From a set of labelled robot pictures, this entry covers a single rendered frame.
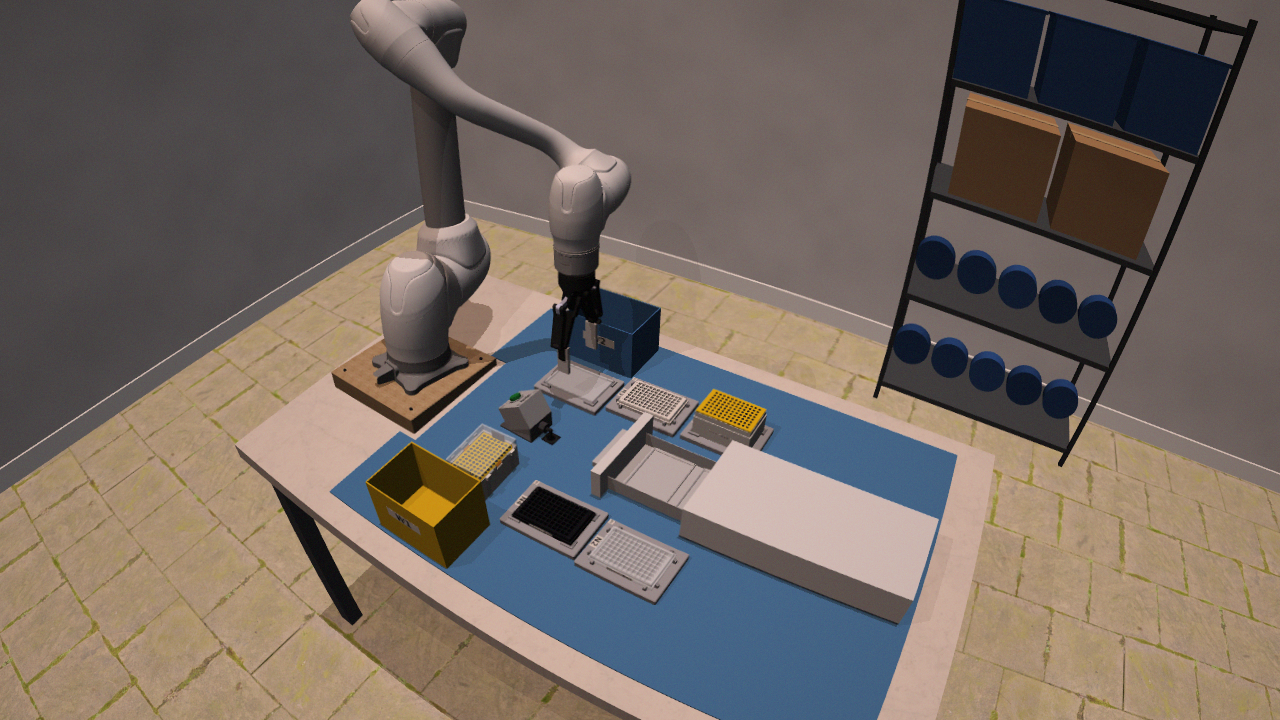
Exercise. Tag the black assay plate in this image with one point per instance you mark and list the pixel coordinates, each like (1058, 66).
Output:
(543, 502)

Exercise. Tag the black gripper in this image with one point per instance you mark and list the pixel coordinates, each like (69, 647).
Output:
(588, 301)

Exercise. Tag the blue bench mat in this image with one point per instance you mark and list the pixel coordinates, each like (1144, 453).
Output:
(725, 639)

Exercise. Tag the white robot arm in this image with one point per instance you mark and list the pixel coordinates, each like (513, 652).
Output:
(418, 299)

